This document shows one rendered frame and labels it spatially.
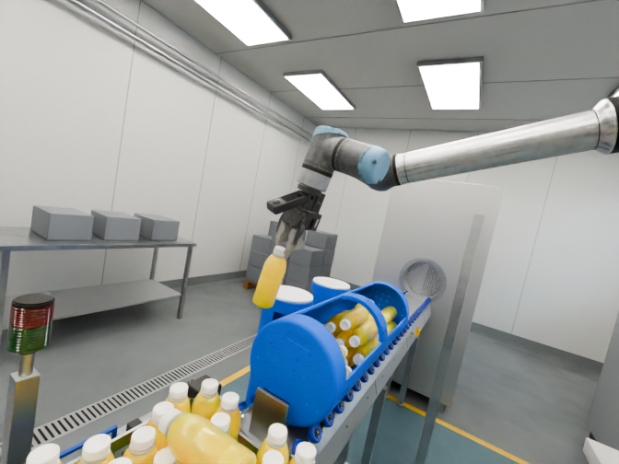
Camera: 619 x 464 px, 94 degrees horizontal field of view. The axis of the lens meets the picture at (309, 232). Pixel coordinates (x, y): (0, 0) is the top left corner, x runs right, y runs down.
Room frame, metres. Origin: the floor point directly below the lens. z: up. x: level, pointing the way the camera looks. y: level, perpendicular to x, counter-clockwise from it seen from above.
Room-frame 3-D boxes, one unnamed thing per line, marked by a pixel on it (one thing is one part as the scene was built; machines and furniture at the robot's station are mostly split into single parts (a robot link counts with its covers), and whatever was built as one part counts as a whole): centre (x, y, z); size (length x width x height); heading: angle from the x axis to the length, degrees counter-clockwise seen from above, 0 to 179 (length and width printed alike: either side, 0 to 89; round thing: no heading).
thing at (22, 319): (0.56, 0.51, 1.23); 0.06 x 0.06 x 0.04
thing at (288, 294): (1.66, 0.04, 1.03); 0.28 x 0.28 x 0.01
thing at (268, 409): (0.71, 0.01, 0.99); 0.10 x 0.02 x 0.12; 60
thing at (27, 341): (0.56, 0.51, 1.18); 0.06 x 0.06 x 0.05
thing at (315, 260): (4.89, 0.22, 0.59); 1.20 x 0.80 x 1.19; 61
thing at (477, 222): (1.84, -1.02, 0.85); 0.06 x 0.06 x 1.70; 60
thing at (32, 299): (0.56, 0.51, 1.18); 0.06 x 0.06 x 0.16
